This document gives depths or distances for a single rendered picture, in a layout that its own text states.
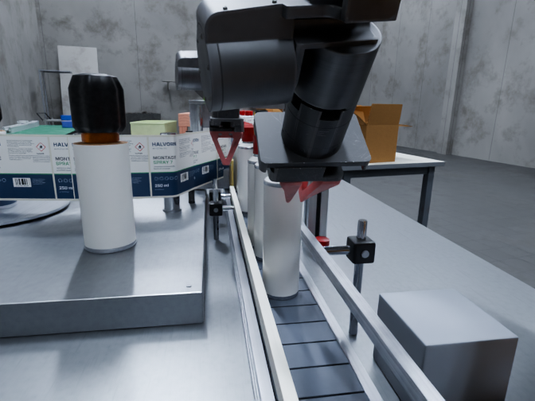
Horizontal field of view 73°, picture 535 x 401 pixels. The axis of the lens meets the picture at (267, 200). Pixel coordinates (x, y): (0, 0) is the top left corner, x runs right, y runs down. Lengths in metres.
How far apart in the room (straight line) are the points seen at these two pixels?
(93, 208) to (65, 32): 11.71
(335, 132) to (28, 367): 0.44
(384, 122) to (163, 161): 1.83
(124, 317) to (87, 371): 0.09
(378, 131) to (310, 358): 2.14
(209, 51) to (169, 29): 12.07
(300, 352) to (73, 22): 12.11
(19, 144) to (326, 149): 0.75
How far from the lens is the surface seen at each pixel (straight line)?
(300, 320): 0.47
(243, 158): 0.85
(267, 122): 0.35
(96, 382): 0.50
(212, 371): 0.48
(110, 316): 0.56
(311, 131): 0.30
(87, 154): 0.66
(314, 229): 0.85
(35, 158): 0.94
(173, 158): 0.88
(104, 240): 0.69
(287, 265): 0.49
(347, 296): 0.37
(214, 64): 0.24
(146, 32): 12.25
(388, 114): 2.50
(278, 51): 0.25
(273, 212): 0.46
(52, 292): 0.59
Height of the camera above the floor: 1.13
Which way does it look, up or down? 15 degrees down
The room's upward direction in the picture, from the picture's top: 1 degrees clockwise
